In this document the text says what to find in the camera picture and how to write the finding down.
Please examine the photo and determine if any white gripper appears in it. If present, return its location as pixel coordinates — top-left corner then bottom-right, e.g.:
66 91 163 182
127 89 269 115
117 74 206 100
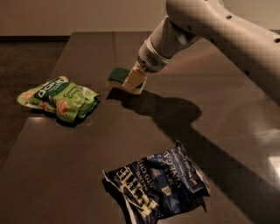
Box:
122 17 200 95

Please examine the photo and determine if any green and yellow sponge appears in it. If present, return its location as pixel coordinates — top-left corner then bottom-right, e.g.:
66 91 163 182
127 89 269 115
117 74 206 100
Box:
107 67 135 95

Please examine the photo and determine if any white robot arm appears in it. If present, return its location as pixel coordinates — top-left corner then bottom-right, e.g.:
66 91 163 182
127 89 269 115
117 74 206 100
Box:
122 0 280 102

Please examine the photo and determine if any green rice chip bag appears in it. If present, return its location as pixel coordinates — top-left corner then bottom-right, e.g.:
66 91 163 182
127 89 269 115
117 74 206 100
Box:
17 76 99 123

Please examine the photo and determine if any blue kettle chip bag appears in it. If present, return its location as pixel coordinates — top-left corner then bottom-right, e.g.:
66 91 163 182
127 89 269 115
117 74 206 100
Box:
103 142 210 224

